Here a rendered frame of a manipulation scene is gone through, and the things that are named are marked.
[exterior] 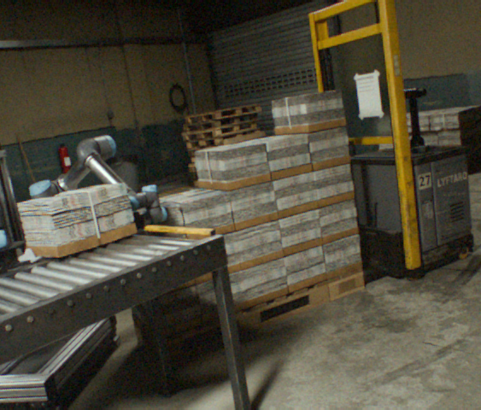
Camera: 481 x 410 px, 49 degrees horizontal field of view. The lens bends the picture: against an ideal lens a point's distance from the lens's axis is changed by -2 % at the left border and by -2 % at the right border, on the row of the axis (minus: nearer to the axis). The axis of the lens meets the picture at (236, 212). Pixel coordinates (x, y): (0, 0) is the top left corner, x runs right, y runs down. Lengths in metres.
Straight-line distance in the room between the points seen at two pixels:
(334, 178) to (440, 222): 0.86
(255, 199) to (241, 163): 0.22
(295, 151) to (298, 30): 7.51
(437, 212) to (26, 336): 2.84
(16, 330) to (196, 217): 1.48
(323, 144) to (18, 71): 7.27
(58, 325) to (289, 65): 9.40
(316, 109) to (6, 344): 2.27
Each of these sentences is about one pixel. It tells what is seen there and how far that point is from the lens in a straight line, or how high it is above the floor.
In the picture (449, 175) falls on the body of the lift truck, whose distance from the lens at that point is 3.84.
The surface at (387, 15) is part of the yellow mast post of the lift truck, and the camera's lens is 3.45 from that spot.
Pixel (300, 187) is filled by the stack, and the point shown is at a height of 0.76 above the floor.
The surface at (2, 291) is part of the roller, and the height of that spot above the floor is 0.80.
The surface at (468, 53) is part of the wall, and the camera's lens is 9.11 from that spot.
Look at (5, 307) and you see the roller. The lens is 1.75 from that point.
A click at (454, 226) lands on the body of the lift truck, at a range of 3.91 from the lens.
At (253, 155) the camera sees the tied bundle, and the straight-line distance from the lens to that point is 3.02.
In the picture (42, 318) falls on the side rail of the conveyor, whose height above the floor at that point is 0.76.
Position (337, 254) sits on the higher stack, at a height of 0.29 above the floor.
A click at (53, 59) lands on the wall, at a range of 10.17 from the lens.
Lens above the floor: 1.26
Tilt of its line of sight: 11 degrees down
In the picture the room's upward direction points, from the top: 9 degrees counter-clockwise
